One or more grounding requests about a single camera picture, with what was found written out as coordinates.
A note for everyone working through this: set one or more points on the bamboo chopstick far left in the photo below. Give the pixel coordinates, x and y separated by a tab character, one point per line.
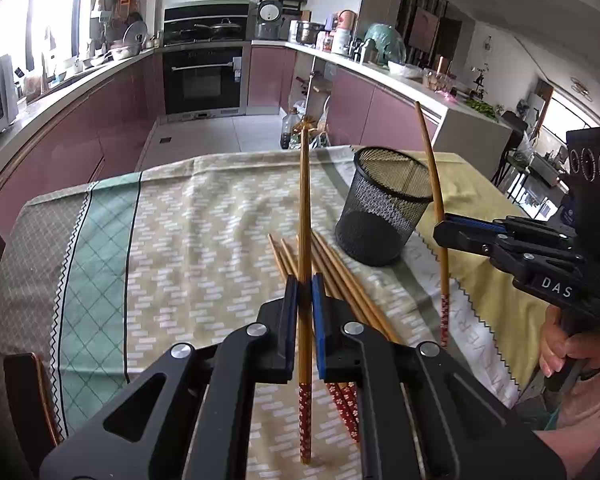
279	258

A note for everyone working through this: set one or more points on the black mesh cup holder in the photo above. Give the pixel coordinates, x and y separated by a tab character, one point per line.
389	193

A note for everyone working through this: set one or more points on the black camera box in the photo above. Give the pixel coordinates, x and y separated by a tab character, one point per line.
584	184

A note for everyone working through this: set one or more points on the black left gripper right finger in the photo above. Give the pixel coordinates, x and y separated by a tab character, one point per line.
423	416

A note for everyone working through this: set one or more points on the patterned tablecloth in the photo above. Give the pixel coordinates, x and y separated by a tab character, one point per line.
99	280

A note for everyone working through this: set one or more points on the white rice cooker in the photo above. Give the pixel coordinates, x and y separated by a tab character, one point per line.
269	20

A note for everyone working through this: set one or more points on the bamboo chopstick red end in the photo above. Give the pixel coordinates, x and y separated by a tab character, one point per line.
333	350

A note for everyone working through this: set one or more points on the black built-in oven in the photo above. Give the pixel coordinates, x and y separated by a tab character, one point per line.
204	81

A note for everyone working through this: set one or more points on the person's right hand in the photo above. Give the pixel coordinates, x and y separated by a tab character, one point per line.
556	346

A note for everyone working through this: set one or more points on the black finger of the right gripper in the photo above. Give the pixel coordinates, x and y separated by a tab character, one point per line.
472	235

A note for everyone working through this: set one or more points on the teal round appliance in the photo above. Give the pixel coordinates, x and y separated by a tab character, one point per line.
389	44

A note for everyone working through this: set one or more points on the steel pot on counter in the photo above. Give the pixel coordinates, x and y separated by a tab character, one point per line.
304	32

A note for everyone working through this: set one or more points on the pink sleeve forearm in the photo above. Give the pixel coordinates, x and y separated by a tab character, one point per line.
576	438

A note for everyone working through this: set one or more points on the oil bottle on floor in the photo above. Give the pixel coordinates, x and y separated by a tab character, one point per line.
289	122

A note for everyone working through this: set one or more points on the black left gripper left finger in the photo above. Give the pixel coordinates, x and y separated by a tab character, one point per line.
188	415

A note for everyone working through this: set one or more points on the wooden chair back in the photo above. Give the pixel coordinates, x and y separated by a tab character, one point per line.
30	407

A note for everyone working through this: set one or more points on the black wok on stove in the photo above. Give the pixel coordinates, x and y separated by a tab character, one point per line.
222	30

